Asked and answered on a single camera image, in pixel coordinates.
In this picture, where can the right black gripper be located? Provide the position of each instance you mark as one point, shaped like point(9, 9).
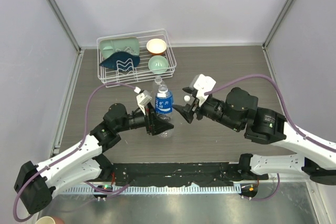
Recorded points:
point(187, 110)

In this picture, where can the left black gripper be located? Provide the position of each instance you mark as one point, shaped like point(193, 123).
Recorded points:
point(153, 123)

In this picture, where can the white bottle cap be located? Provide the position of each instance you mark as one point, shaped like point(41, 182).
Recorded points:
point(187, 98)

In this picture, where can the blue label water bottle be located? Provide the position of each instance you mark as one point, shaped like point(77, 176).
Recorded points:
point(164, 103)

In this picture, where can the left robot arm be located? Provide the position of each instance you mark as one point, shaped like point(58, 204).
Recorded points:
point(37, 185)

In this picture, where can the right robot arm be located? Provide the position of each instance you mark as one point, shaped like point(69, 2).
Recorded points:
point(311, 155)

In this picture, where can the clear unlabelled plastic bottle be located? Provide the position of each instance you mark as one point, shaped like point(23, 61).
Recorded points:
point(158, 81)

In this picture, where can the light green bowl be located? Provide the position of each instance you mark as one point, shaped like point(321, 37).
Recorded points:
point(158, 64)

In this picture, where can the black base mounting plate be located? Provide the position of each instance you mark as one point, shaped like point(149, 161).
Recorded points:
point(209, 174)

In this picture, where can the orange white bowl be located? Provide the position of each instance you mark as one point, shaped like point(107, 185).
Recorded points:
point(156, 46)

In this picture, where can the dark blue leaf plate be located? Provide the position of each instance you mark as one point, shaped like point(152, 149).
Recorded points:
point(121, 61)

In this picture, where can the light green divided plate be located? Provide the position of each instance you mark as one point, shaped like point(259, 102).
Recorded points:
point(108, 47)

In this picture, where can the pink cup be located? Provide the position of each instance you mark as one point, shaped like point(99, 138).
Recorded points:
point(57, 220)

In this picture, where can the beige paper cup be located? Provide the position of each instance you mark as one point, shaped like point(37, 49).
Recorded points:
point(45, 220)

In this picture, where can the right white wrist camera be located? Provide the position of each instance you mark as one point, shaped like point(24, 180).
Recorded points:
point(202, 84)

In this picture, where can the white wire dish rack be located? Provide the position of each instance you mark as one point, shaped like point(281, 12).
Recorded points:
point(141, 73)

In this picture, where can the white slotted cable duct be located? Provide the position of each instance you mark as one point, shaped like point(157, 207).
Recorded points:
point(84, 189)

